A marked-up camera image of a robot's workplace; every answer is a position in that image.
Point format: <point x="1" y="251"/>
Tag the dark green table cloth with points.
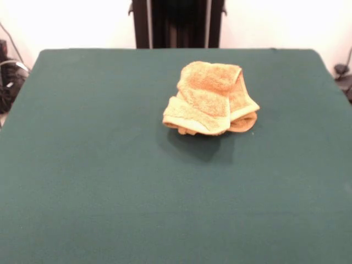
<point x="110" y="178"/>

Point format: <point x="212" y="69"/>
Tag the orange terry towel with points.
<point x="203" y="90"/>

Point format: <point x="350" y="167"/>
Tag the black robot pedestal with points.
<point x="178" y="24"/>

